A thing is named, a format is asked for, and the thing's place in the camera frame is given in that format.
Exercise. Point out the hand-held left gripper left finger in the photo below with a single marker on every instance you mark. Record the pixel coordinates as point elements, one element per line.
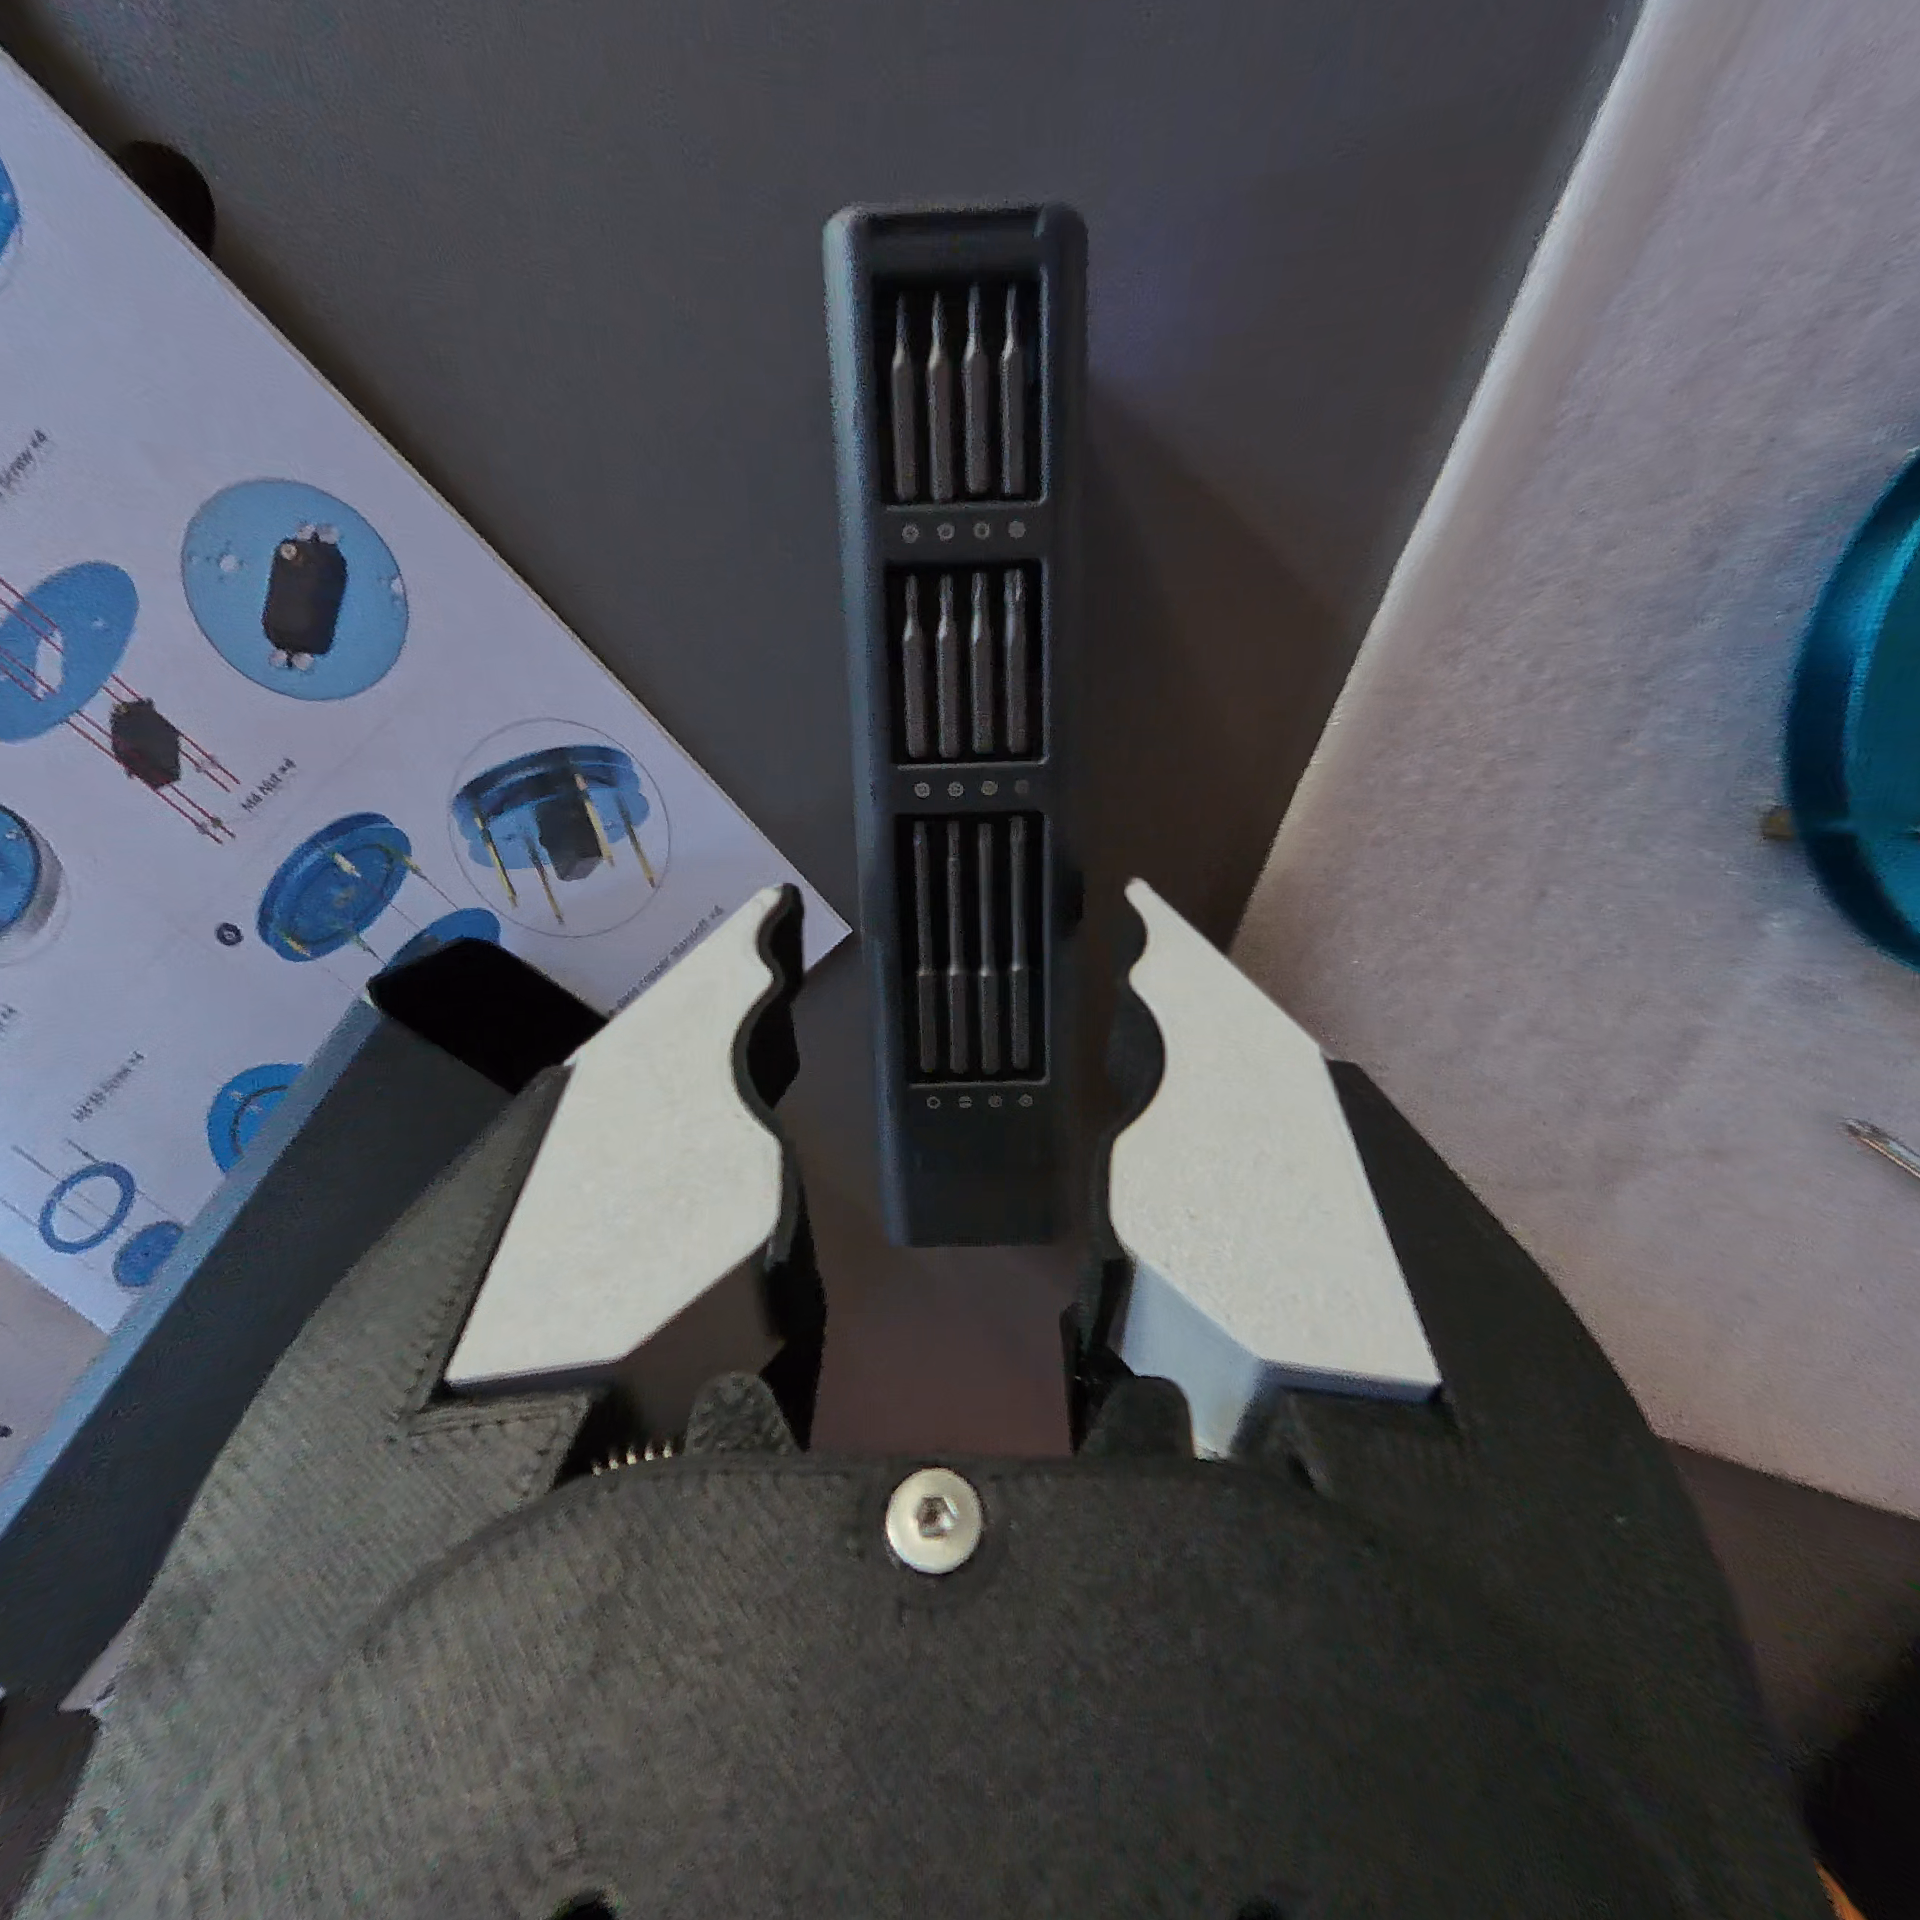
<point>629,1200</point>

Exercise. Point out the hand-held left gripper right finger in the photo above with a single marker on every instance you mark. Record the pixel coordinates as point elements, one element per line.
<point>1245,1200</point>

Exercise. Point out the black screwdriver bit holder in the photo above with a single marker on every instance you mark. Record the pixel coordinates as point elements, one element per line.
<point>961,1172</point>

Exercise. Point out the blue round metal base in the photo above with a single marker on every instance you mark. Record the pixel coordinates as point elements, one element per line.
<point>1853,721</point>

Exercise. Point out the grey desk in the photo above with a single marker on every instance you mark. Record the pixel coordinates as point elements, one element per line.
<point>600,301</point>

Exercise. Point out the dark grey case sleeve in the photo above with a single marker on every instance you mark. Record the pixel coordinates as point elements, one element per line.
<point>300,1200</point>

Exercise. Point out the white foam sheet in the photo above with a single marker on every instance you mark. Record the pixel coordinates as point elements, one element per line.
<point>1576,750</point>

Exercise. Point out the instruction sheet blue prints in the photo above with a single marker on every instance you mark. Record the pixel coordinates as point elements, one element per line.
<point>451,600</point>

